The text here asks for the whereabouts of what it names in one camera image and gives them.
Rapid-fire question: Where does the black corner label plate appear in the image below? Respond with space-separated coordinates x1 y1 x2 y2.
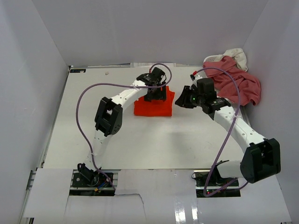
70 69 86 73

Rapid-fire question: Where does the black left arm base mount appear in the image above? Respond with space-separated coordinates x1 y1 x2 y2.
69 163 115 196

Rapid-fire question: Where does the orange t shirt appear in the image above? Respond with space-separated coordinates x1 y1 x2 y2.
134 86 175 117

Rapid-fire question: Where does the pink t shirt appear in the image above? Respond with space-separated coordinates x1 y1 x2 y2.
203 56 261 106

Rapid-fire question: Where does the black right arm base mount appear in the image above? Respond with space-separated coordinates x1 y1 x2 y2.
191 170 241 198

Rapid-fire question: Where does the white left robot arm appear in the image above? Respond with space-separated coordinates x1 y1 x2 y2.
75 63 172 188

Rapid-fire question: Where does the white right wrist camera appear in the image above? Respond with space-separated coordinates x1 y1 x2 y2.
190 71 203 89

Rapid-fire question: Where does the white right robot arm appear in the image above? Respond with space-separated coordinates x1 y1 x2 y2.
175 78 281 186

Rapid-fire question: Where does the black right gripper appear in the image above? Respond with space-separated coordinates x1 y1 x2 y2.
175 86 205 109

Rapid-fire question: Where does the cream white t shirt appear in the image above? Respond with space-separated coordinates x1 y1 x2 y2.
222 48 248 71

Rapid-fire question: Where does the white perforated laundry basket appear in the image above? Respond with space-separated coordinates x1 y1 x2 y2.
203 55 223 62

